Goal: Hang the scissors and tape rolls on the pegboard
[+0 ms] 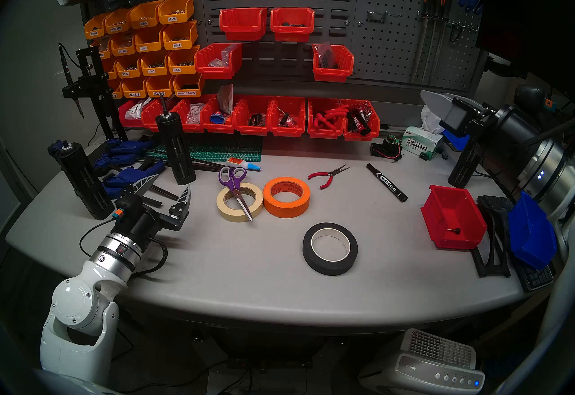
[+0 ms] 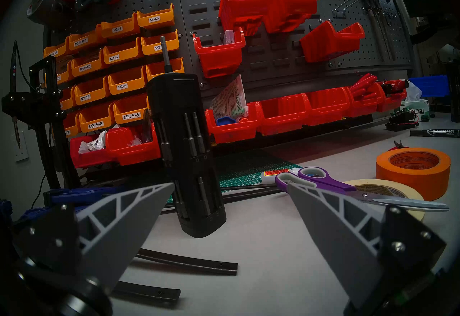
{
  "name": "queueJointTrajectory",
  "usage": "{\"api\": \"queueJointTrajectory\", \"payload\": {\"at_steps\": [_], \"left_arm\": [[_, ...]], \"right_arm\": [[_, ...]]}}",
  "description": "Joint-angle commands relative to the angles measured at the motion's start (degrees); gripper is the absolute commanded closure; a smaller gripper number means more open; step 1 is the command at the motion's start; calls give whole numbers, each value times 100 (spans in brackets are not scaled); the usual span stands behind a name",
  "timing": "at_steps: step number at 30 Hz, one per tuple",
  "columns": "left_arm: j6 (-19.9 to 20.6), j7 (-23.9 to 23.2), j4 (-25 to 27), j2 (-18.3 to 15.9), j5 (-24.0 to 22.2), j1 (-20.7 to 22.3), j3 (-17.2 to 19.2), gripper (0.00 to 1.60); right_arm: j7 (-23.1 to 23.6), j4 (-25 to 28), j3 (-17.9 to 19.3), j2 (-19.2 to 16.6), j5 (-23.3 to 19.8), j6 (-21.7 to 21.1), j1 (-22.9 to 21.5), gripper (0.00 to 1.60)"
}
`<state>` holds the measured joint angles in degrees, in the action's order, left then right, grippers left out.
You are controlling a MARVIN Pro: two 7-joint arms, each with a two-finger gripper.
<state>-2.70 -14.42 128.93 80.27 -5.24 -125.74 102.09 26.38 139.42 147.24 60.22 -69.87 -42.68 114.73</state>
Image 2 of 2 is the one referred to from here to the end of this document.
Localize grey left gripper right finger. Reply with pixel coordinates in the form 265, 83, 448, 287
287, 182, 447, 311

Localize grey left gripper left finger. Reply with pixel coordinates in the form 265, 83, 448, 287
13, 182, 175, 292

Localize orange tape roll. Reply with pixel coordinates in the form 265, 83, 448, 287
376, 147, 451, 201

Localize beige masking tape roll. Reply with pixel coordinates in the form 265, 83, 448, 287
343, 179, 425, 221

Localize metal pegboard tape hook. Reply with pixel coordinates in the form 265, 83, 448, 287
332, 0, 363, 19

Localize blue bar clamp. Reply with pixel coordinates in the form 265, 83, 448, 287
14, 204, 87, 222
43, 186, 126, 206

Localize black metal bar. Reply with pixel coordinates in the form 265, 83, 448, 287
135, 248, 238, 276
111, 280, 181, 302

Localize red bin with crumpled paper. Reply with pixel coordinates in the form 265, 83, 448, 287
70, 134, 115, 169

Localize red bin with plastic bags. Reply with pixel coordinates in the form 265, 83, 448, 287
105, 123, 161, 166

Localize white glue tube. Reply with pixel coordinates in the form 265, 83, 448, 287
262, 168, 302, 181

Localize small blue clamp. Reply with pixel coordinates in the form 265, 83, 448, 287
0, 198, 13, 226

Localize yellow bin M2.5-6 label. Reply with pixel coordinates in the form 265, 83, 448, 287
78, 101, 116, 134

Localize yellow parts bin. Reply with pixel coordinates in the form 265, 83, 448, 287
63, 110, 82, 138
45, 58, 75, 86
59, 85, 78, 111

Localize green cutting mat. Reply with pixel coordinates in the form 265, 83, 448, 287
167, 150, 302, 204

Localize black screwdriver bit holder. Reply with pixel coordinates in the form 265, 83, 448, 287
146, 36, 227, 238

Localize yellow bin M2.5-5 label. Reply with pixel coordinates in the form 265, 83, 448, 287
113, 93, 151, 125

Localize red bin with red pliers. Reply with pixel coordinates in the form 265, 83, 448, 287
343, 82, 387, 118

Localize yellow bin M3-12 label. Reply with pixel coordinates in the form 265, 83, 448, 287
74, 76, 111, 106

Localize black permanent marker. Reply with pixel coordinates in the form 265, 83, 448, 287
410, 128, 460, 138

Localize red bin with markers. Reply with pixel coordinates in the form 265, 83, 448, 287
376, 80, 408, 113

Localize yellow bin M3-8 label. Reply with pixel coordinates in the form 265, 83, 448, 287
108, 66, 148, 96

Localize Kimtech tissue box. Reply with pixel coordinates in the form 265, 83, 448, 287
401, 99, 430, 122

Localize red bin with paper manual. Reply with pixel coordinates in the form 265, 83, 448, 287
205, 101, 263, 145

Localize red black marker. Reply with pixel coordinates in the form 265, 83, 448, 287
381, 80, 410, 95

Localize white tissue sheet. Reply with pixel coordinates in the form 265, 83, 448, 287
402, 80, 423, 102

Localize yellow bin M4X4X6 label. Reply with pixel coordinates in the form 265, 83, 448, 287
71, 49, 107, 78

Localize blue plastic bin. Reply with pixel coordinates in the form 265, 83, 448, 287
408, 75, 450, 98

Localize yellow bin M4-6 label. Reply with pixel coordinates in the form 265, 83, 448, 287
103, 37, 144, 65

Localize yellow bin M3-6 label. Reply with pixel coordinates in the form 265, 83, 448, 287
146, 57, 185, 82

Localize folded paper manual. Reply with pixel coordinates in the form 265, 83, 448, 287
210, 74, 249, 122

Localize yellow bin M3-4 label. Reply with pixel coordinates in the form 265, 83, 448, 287
141, 29, 180, 56

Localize yellow bin M3X8 BAD label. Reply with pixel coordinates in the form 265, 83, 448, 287
68, 24, 107, 51

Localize red bin with clear box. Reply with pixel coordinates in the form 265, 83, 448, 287
193, 28, 247, 79

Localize yellow bin M3X6 label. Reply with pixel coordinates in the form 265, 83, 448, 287
137, 3, 175, 29

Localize dark louvered panel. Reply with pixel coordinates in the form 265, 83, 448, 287
176, 0, 324, 96

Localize empty red hanging bin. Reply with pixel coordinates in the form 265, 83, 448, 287
218, 0, 273, 36

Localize purple handled scissors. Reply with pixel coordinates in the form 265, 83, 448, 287
275, 167, 450, 212

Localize white wall switch plate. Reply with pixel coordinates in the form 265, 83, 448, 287
14, 132, 30, 162

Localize black battery holder with wires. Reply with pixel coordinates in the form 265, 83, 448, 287
385, 110, 420, 132

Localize red handled pliers bundle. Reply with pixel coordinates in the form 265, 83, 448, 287
349, 73, 383, 102

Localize grey duct tape roll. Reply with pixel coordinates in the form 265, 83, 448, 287
26, 0, 67, 26

